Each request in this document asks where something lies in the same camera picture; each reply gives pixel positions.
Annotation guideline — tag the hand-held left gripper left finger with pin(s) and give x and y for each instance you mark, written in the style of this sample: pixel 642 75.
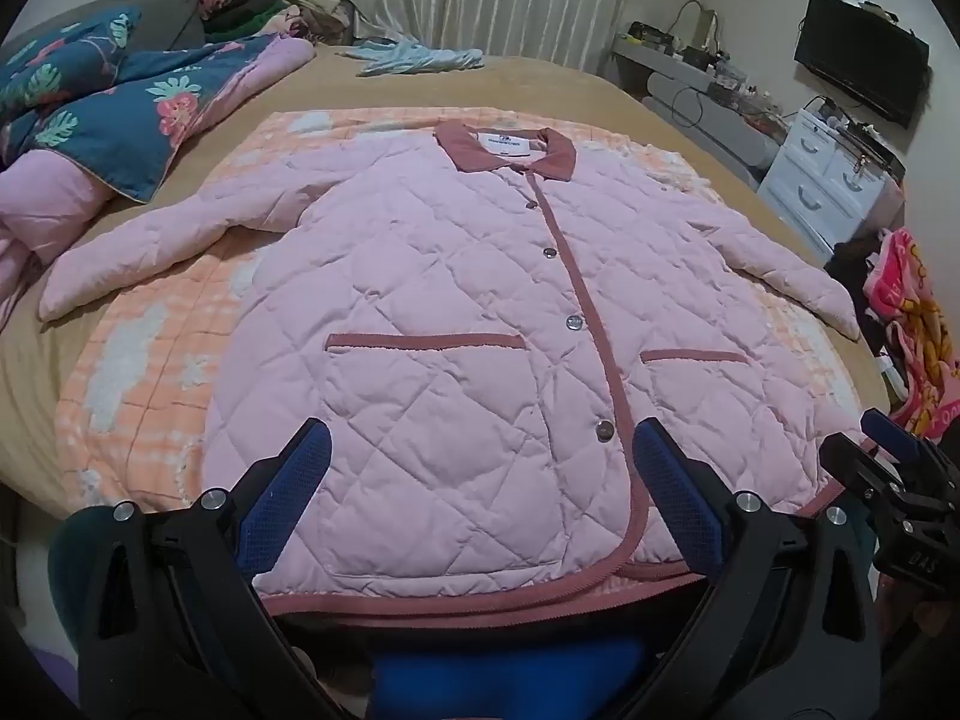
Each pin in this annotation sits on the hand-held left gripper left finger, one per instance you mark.
pixel 296 484

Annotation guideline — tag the person's blue pants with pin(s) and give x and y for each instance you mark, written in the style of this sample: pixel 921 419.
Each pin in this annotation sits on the person's blue pants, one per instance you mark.
pixel 510 679

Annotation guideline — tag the pile of clothes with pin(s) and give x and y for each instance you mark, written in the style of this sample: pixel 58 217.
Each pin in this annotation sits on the pile of clothes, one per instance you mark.
pixel 285 11

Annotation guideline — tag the bed with tan cover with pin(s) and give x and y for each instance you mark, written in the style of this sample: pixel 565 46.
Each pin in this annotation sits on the bed with tan cover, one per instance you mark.
pixel 540 86

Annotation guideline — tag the pink printed cloth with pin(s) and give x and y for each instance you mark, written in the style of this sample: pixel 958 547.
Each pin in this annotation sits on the pink printed cloth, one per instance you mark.
pixel 915 315

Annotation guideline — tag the light blue garment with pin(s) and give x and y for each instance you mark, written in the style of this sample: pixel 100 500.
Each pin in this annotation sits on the light blue garment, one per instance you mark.
pixel 412 58

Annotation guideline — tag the floral blue pillow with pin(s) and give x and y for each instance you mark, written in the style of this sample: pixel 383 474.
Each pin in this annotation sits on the floral blue pillow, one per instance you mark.
pixel 60 60

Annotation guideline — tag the small clutter on shelf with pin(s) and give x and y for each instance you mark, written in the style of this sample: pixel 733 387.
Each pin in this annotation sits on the small clutter on shelf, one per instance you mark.
pixel 712 64

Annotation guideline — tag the cluttered white desk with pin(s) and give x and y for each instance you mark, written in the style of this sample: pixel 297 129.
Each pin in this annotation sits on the cluttered white desk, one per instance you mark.
pixel 720 120

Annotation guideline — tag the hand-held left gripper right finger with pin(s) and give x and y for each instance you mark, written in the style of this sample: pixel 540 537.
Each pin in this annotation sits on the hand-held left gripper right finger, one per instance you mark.
pixel 675 495

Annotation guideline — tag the pink quilted jacket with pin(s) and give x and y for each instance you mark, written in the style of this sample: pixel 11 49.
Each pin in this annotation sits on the pink quilted jacket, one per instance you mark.
pixel 450 315

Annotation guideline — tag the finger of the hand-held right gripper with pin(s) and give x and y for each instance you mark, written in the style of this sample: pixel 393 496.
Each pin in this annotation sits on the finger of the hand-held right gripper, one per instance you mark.
pixel 892 431
pixel 855 465

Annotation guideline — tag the orange checked blanket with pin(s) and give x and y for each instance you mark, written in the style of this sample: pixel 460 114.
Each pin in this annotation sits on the orange checked blanket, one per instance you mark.
pixel 150 360

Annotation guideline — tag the white drawer cabinet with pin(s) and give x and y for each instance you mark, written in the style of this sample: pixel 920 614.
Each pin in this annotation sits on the white drawer cabinet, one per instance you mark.
pixel 817 180

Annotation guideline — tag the floral blue quilt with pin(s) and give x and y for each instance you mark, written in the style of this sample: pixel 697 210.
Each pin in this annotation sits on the floral blue quilt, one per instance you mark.
pixel 165 112

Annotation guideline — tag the black television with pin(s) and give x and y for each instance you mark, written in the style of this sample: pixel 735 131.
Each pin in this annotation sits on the black television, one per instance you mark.
pixel 862 60

